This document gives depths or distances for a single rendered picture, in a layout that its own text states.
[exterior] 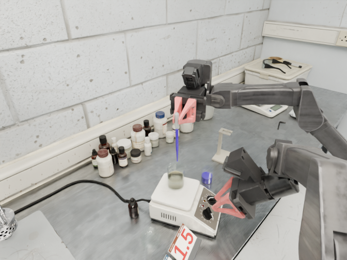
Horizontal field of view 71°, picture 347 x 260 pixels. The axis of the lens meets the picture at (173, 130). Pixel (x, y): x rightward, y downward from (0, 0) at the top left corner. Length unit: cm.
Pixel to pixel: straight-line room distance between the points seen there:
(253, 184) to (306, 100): 28
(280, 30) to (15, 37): 157
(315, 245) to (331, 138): 56
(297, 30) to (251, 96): 119
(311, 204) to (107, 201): 67
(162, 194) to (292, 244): 38
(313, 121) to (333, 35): 112
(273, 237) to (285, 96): 39
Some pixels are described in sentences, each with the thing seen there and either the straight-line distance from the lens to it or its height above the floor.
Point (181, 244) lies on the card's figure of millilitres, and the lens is 70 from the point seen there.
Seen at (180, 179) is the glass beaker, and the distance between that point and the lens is 71.
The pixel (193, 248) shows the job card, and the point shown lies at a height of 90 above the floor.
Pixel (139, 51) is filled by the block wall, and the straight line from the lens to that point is 107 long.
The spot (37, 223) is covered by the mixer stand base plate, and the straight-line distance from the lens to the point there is 86.
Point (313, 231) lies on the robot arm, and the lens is 29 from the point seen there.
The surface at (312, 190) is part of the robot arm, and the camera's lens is 30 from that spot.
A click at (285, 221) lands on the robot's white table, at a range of 85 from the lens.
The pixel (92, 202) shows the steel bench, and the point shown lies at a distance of 87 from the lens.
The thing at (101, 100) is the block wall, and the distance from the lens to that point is 101.
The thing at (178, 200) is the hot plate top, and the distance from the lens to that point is 71.
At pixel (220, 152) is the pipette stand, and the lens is 101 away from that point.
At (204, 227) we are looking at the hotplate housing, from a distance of 72.
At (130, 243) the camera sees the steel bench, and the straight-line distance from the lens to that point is 74.
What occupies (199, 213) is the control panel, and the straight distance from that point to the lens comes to 72.
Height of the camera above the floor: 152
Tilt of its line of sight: 32 degrees down
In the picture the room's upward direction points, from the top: straight up
